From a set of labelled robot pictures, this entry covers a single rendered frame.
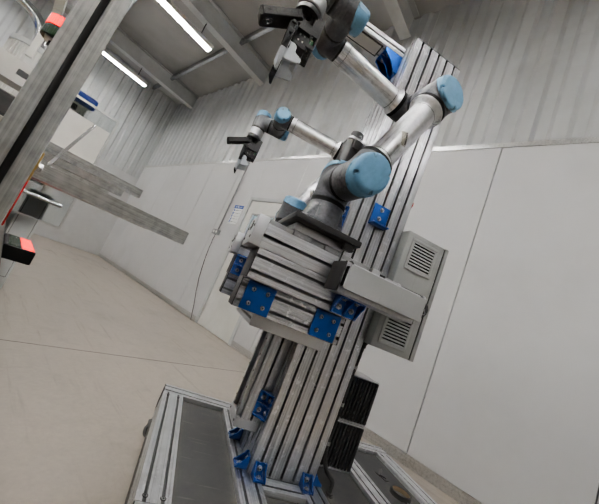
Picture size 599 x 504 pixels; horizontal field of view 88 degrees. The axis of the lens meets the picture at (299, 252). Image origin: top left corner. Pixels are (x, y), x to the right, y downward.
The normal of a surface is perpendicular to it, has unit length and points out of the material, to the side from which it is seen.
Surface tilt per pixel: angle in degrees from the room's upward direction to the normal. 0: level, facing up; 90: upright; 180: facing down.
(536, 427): 90
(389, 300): 90
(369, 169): 97
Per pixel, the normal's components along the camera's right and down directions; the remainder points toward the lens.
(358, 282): 0.31, -0.04
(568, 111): -0.60, -0.37
